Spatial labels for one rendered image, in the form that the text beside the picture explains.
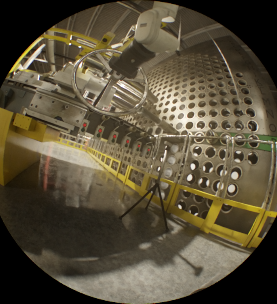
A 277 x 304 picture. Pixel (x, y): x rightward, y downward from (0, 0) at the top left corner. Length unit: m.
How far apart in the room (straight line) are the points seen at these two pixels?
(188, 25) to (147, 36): 8.79
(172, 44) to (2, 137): 1.12
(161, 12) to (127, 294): 0.88
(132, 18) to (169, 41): 9.24
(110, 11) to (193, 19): 5.49
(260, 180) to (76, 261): 2.20
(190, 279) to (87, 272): 0.50
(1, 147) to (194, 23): 9.37
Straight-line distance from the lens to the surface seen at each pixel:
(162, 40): 0.31
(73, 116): 1.19
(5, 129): 1.01
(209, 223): 1.20
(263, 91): 2.85
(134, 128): 1.20
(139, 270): 0.64
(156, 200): 1.46
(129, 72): 0.42
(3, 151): 1.03
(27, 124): 0.89
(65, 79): 1.32
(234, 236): 1.24
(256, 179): 2.01
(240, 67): 3.45
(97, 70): 1.27
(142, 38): 0.30
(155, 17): 0.30
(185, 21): 8.96
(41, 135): 0.97
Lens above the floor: 0.54
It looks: 4 degrees up
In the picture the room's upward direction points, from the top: 16 degrees clockwise
